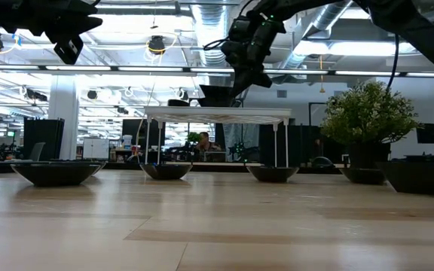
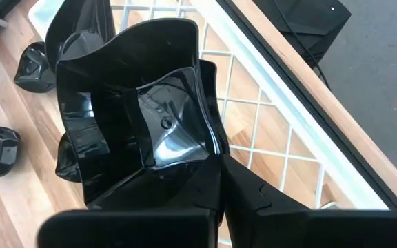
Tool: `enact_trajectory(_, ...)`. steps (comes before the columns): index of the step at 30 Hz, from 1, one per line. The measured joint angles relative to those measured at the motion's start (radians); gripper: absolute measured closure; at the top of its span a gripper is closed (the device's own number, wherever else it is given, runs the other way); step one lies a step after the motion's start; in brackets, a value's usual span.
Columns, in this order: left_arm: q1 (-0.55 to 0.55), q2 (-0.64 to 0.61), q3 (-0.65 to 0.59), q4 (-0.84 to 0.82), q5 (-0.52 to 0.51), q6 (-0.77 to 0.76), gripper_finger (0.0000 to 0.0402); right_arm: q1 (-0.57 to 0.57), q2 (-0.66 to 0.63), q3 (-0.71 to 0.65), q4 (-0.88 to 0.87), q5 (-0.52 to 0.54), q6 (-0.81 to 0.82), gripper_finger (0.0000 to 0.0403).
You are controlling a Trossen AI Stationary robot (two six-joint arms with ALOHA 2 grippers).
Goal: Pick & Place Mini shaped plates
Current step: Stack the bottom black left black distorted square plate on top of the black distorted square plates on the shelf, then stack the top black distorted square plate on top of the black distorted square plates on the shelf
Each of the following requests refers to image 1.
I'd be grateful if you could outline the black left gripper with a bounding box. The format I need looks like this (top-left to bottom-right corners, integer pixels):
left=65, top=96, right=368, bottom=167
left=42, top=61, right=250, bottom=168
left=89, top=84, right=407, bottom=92
left=17, top=0, right=103, bottom=65

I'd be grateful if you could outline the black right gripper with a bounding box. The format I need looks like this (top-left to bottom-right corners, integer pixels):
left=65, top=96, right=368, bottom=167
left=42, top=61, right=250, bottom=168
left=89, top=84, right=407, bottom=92
left=220, top=39, right=274, bottom=98

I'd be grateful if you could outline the black leaf-shaped mini plate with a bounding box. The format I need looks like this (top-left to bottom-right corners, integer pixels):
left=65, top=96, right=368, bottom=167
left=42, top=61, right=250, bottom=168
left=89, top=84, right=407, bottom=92
left=10, top=160, right=104, bottom=187
left=246, top=165, right=300, bottom=184
left=139, top=162, right=194, bottom=181
left=339, top=166, right=387, bottom=185

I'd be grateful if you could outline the person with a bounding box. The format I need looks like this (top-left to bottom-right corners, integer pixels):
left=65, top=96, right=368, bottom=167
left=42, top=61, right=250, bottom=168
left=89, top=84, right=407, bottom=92
left=195, top=131, right=222, bottom=154

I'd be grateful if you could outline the grey laptop screen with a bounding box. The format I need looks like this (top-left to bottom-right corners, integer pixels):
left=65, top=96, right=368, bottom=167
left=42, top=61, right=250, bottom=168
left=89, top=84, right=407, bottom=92
left=203, top=151, right=228, bottom=163

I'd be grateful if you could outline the long ceiling light strip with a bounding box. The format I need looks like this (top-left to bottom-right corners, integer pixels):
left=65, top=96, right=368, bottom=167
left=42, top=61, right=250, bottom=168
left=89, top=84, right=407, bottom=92
left=0, top=64, right=434, bottom=78

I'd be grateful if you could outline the black partition screen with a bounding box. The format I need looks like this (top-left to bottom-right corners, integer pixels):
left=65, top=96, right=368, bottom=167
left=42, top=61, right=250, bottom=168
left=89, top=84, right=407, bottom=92
left=258, top=123, right=350, bottom=169

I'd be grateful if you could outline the rectangular ceiling light panel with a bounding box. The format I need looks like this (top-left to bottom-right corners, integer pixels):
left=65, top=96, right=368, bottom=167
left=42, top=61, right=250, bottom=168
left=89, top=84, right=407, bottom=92
left=295, top=39, right=421, bottom=58

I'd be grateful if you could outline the black cabinet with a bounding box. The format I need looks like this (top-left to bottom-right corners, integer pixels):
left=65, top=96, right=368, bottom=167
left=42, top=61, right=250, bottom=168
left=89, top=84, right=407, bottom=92
left=23, top=117, right=66, bottom=162

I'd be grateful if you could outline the white cabinet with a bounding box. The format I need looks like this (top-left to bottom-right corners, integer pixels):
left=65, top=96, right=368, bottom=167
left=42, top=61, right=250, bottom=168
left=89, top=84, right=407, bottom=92
left=82, top=137, right=111, bottom=161

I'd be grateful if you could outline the green potted plant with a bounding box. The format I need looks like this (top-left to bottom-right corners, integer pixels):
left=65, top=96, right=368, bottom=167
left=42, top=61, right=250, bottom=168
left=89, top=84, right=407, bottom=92
left=319, top=79, right=420, bottom=170

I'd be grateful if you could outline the black monitor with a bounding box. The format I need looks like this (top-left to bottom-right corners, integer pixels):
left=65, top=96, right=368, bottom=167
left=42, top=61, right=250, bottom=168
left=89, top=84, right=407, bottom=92
left=415, top=123, right=434, bottom=145

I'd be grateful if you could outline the white lattice wire rack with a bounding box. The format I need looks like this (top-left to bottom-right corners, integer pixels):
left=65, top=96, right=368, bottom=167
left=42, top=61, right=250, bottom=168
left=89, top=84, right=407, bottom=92
left=143, top=105, right=292, bottom=169

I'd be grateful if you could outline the silver ribbed ventilation duct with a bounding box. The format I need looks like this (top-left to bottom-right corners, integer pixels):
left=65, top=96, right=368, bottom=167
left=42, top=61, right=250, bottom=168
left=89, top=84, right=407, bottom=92
left=191, top=0, right=237, bottom=99
left=277, top=0, right=356, bottom=82

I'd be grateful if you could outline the black aluminium rig frame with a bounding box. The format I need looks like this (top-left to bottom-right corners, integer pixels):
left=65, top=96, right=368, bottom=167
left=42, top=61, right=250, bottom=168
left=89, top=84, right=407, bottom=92
left=0, top=157, right=353, bottom=176

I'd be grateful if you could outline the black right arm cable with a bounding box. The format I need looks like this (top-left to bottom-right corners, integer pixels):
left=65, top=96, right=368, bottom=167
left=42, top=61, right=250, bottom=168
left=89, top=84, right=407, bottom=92
left=385, top=32, right=402, bottom=90

